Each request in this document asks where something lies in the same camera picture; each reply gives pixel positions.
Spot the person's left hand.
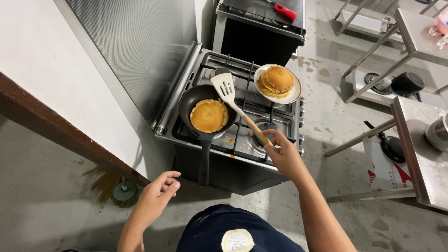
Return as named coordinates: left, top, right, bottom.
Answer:
left=138, top=171, right=181, bottom=222

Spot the person's right hand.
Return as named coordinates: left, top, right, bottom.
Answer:
left=262, top=129, right=308, bottom=181

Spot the white slotted spatula wooden handle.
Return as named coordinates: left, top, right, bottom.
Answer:
left=210, top=72, right=274, bottom=147

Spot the straw broom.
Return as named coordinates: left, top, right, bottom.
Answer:
left=83, top=165, right=140, bottom=208

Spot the silver gas stove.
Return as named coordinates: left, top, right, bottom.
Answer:
left=154, top=43, right=306, bottom=196

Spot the white plate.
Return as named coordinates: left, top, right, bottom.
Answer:
left=253, top=64, right=302, bottom=105

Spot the stack of golden pancakes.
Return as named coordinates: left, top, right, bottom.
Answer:
left=257, top=65, right=294, bottom=99

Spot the person's dark blue apron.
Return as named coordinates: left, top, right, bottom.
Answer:
left=176, top=204, right=306, bottom=252

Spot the golden pancake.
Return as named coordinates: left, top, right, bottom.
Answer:
left=190, top=99, right=229, bottom=133

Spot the white cardboard box red print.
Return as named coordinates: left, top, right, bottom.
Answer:
left=362, top=135, right=413, bottom=191

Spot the small black frying pan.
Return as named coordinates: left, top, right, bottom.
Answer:
left=363, top=120, right=406, bottom=164

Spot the glass pot lid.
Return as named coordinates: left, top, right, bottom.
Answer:
left=364, top=72, right=394, bottom=96

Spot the black oven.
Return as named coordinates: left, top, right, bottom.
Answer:
left=212, top=0, right=307, bottom=67

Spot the black pot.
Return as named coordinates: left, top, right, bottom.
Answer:
left=391, top=72, right=425, bottom=103

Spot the open glass stove lid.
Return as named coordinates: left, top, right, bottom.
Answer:
left=53, top=0, right=203, bottom=132

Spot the steel pot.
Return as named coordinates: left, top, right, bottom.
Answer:
left=425, top=113, right=448, bottom=152

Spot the steel rack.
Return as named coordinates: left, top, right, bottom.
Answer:
left=331, top=0, right=406, bottom=45

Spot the steel work table with shelf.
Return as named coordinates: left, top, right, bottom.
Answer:
left=342, top=7, right=448, bottom=105

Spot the pink container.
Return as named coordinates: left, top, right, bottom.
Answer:
left=435, top=13, right=448, bottom=35

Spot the red handled lighter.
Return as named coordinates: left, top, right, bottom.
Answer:
left=263, top=0, right=298, bottom=21

